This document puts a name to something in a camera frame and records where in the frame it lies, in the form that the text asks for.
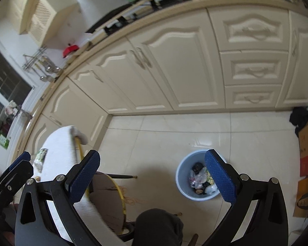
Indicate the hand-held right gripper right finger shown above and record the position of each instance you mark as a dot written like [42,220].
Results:
[220,178]

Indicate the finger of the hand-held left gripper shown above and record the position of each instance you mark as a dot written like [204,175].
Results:
[18,176]
[24,156]

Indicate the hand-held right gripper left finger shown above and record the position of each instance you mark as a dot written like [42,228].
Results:
[82,178]

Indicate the blue plastic trash bin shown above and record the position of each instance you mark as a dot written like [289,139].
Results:
[184,174]

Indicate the green printed packet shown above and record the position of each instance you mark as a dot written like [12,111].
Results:
[41,156]

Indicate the green white box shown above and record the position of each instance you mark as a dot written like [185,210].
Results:
[2,140]

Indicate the white tablecloth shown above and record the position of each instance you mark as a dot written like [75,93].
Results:
[59,143]

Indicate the pink white bundle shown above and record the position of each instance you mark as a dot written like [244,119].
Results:
[12,108]

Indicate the dark window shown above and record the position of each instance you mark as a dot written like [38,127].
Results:
[5,82]

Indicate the person's leg in dark trousers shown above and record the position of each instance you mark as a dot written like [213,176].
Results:
[159,228]

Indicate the metal utensil rack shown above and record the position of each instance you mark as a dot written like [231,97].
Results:
[45,65]

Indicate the black cloth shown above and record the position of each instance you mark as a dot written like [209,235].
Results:
[300,119]

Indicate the cream kitchen cabinet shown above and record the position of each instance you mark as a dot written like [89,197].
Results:
[182,69]

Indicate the black gas stove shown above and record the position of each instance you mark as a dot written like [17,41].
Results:
[159,1]

